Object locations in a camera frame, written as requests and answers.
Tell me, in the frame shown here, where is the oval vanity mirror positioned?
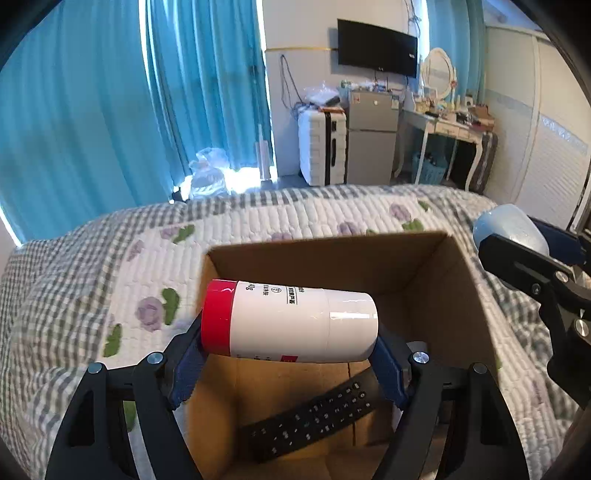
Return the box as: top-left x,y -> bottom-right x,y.
420,47 -> 454,100

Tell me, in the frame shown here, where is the brown cardboard box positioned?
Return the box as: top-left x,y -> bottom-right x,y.
178,231 -> 506,480

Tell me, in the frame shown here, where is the clear plastic bag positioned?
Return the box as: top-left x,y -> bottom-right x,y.
188,148 -> 232,199

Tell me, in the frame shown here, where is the checkered floral quilt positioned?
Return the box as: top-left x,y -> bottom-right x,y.
0,184 -> 583,480

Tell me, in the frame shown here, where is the white canister with red lid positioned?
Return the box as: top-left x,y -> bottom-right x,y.
201,279 -> 379,363

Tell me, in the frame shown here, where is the pale blue plastic bottle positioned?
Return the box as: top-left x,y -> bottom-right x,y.
472,203 -> 550,259

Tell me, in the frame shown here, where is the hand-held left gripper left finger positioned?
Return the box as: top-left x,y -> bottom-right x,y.
45,309 -> 208,480

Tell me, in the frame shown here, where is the black remote control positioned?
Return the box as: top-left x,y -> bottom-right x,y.
249,375 -> 385,463

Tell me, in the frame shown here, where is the blue curtain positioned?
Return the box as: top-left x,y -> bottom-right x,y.
0,0 -> 278,245

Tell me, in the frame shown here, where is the white wardrobe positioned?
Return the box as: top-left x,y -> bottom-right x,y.
480,23 -> 591,229

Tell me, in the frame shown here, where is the grey mini fridge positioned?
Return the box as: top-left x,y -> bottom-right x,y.
346,89 -> 400,186

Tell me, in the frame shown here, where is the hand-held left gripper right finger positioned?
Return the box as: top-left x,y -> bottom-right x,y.
369,324 -> 530,480

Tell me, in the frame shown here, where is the blue laundry basket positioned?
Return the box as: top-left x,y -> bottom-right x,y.
412,152 -> 448,186

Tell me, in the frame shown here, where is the white suitcase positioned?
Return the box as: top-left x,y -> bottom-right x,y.
298,109 -> 348,187

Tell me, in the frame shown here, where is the white dressing table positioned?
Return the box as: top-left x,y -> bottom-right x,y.
392,109 -> 496,191

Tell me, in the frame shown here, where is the black wall television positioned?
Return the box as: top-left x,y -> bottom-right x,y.
337,18 -> 419,78

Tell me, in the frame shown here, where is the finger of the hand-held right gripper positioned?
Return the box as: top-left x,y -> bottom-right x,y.
531,217 -> 591,267
478,233 -> 583,305

